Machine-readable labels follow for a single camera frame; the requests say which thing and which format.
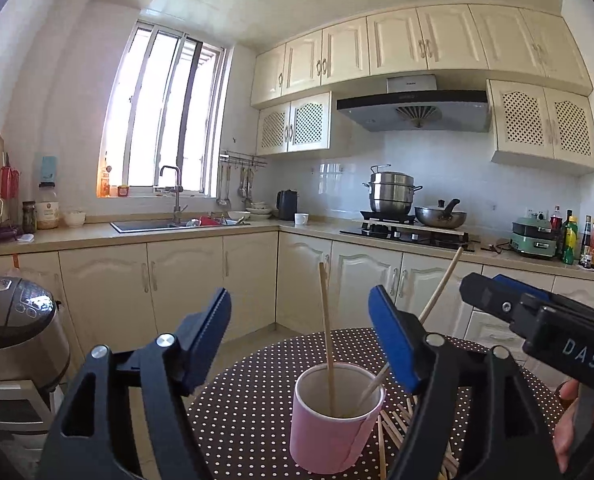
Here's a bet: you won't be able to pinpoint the metal utensil rail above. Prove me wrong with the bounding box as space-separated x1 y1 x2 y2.
219 150 268 169

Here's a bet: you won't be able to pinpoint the light wooden chopstick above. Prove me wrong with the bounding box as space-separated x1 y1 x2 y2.
358 246 464 409
318 261 338 417

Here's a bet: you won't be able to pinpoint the black gas stove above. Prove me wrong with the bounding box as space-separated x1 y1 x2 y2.
339 216 478 253

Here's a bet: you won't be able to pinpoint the pile of wooden chopsticks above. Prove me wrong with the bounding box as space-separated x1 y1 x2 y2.
374 392 460 480

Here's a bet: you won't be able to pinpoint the cream upper wall cabinets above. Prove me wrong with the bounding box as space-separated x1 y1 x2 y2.
251 4 594 109

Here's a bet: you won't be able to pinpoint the metal sink faucet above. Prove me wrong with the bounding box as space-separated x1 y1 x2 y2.
158 165 188 226

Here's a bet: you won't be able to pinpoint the steel wok with black handle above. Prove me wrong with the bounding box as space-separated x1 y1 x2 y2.
414 198 468 229

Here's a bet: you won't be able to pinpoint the green bottle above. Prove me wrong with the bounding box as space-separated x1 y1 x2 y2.
562 210 578 266

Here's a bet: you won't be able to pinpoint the steel steamer pot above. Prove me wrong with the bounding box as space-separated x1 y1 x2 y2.
362 164 424 216

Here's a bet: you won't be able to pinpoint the hanging metal spatula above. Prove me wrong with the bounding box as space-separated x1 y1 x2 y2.
237 166 254 202

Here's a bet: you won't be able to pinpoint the grey metal stand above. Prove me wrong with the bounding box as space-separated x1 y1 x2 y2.
0 377 58 436

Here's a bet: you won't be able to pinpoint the cream lower kitchen cabinets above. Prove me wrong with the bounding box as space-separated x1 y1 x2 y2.
0 232 594 376

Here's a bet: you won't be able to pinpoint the person's right hand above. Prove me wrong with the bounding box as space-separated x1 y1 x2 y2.
552 379 594 473

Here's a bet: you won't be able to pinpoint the dark sauce bottle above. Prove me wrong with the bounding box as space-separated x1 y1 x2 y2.
579 215 592 267

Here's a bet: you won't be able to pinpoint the large lattice door cabinet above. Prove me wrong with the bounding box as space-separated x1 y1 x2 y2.
487 79 594 177

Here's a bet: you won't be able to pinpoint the large jar with brown lid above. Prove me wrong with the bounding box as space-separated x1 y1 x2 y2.
36 181 60 231

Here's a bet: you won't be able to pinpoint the green electric cooker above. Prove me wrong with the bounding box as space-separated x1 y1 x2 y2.
508 216 560 259

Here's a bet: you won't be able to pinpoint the black electric kettle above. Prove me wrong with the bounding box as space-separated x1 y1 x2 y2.
276 189 299 221

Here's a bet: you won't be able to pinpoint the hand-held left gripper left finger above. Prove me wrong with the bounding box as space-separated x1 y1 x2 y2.
37 287 232 480

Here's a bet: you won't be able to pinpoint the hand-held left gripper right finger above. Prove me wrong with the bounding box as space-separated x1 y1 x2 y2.
368 285 570 480

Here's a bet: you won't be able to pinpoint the silver rice cooker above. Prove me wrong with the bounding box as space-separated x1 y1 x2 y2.
0 276 72 392

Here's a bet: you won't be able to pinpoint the red hanging utensil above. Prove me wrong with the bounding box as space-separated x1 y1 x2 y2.
1 152 22 200

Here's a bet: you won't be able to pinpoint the pink paper cup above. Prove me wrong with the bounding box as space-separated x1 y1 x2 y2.
289 362 386 476

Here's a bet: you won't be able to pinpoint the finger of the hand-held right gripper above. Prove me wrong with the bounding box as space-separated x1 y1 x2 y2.
459 272 524 332
492 274 558 302

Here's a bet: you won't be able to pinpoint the steel kitchen sink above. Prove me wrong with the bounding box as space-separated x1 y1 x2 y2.
110 217 250 235

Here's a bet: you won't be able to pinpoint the hanging metal ladle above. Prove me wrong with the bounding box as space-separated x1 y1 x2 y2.
216 164 232 208

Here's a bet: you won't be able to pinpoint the small lattice door cabinet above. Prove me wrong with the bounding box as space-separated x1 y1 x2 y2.
256 91 332 157

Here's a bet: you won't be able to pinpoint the black range hood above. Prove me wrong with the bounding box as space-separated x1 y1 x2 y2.
336 75 492 134

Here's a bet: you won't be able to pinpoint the kitchen window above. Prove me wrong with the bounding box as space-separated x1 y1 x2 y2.
98 20 226 198

